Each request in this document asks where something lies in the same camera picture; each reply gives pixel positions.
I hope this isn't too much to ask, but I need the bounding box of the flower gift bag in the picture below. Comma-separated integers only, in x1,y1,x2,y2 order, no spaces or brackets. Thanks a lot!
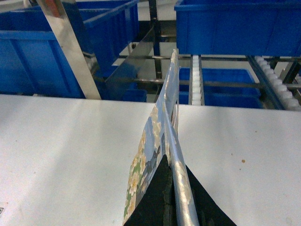
123,50,199,226

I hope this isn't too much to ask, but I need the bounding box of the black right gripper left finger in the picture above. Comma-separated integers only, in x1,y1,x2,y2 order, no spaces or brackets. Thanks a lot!
125,155,176,226

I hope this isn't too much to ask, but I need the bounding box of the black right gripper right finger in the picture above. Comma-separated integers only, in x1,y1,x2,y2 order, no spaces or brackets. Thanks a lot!
186,166,236,226

